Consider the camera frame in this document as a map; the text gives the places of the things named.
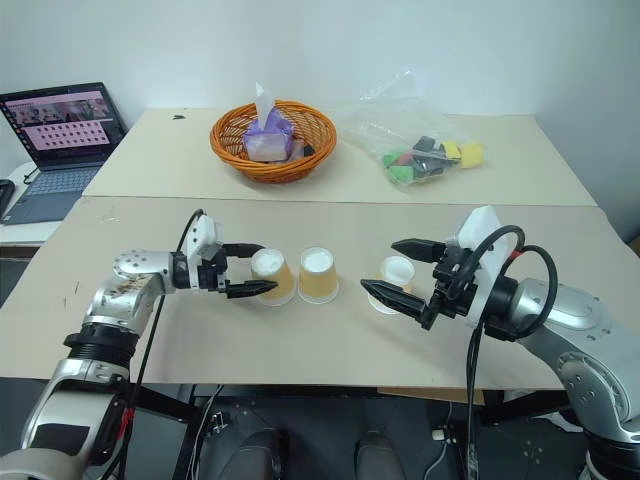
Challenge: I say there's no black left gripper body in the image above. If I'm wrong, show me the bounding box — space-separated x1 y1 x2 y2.
197 242 232 297

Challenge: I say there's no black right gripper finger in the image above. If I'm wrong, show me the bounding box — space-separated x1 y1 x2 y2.
390 238 449 263
360 278 432 322

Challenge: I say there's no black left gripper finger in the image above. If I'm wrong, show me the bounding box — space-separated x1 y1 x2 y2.
222 242 267 260
222 279 280 301

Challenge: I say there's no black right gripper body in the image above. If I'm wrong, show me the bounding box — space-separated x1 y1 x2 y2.
420 244 484 332

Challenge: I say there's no orange paper cup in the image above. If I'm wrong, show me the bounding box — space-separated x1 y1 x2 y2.
249 248 297 308
366 255 418 316
297 246 341 305

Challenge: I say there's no green foam block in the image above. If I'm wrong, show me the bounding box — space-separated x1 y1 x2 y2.
381 150 417 184

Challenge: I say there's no orange wicker basket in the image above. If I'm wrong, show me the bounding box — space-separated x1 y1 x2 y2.
209 100 339 185

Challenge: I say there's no yellow foam block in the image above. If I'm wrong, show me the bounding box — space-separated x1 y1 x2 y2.
441 140 486 171

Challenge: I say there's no purple tissue pack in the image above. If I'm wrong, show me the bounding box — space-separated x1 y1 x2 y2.
242 81 297 163

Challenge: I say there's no clear plastic bag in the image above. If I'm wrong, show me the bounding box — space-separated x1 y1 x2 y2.
334 66 492 190

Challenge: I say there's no dark rounded shape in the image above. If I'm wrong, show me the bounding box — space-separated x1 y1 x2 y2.
225 428 292 480
353 430 402 480

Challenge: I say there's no open grey laptop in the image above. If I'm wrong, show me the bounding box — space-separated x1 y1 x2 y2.
0 81 128 225

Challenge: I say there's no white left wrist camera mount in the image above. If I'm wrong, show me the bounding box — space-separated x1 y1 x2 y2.
180 214 226 274

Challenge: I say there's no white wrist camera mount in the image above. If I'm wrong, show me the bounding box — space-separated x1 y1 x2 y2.
446 205 522 302
180 214 226 274

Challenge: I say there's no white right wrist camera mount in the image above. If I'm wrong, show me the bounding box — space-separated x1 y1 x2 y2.
446 205 522 302

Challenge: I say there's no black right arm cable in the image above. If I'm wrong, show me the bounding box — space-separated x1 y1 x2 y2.
463 224 559 480

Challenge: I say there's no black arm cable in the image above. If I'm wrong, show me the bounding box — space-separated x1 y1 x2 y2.
463 224 559 480
112 208 207 480

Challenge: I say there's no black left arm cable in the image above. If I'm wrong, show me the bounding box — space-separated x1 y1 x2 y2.
112 208 207 480

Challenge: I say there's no thin white cable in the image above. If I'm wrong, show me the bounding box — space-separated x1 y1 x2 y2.
191 383 227 480

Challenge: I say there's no white cable with plug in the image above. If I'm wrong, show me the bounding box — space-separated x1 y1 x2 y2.
423 399 455 480

